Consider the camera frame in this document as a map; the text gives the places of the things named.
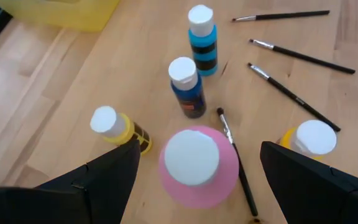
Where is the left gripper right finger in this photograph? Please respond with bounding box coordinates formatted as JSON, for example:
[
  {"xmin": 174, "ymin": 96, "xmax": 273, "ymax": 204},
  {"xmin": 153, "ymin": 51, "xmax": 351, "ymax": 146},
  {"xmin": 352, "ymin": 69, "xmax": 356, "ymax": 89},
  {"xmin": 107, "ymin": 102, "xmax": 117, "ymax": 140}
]
[{"xmin": 260, "ymin": 141, "xmax": 358, "ymax": 224}]

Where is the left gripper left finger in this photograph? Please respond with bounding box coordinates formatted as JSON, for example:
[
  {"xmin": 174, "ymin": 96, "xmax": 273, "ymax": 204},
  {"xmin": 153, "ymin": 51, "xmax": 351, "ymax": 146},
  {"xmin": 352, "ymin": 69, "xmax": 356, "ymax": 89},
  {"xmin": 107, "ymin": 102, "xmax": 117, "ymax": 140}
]
[{"xmin": 34, "ymin": 139, "xmax": 142, "ymax": 224}]

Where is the round-head black-handled paintbrush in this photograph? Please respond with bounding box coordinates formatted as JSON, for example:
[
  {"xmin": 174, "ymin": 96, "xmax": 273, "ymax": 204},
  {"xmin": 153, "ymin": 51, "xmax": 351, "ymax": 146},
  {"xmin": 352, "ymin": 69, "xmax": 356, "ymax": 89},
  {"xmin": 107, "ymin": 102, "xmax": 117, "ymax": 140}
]
[{"xmin": 216, "ymin": 107, "xmax": 259, "ymax": 218}]

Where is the large pink paint bottle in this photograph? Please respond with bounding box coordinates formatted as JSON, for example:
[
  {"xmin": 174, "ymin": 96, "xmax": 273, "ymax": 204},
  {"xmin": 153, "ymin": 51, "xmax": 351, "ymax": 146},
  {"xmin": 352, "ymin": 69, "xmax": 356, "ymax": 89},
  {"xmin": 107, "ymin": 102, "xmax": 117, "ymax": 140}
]
[{"xmin": 158, "ymin": 125, "xmax": 240, "ymax": 209}]

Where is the small dark blue paint bottle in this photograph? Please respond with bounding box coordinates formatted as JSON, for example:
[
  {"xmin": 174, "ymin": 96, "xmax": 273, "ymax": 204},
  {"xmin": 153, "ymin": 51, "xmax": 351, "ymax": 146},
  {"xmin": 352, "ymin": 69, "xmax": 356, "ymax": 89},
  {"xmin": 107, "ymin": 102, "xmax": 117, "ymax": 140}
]
[{"xmin": 168, "ymin": 56, "xmax": 207, "ymax": 119}]

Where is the small light blue paint bottle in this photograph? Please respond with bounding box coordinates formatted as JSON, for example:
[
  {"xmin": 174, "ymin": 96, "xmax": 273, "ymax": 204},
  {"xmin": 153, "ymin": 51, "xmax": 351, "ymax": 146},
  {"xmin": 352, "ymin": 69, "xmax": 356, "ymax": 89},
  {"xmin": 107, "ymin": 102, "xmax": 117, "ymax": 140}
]
[{"xmin": 187, "ymin": 4, "xmax": 219, "ymax": 77}]

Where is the small yellow black-labelled paint bottle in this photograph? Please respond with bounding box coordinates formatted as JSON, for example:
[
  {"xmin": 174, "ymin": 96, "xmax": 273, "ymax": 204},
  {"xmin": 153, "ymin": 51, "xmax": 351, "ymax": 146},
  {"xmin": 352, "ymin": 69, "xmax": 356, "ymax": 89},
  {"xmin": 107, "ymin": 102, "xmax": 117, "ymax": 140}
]
[{"xmin": 89, "ymin": 105, "xmax": 154, "ymax": 156}]

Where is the yellow translucent plastic bin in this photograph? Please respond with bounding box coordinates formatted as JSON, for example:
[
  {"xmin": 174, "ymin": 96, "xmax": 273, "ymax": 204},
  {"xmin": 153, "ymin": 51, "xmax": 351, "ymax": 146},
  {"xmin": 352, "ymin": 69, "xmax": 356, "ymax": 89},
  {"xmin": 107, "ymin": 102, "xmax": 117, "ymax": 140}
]
[{"xmin": 0, "ymin": 0, "xmax": 121, "ymax": 33}]

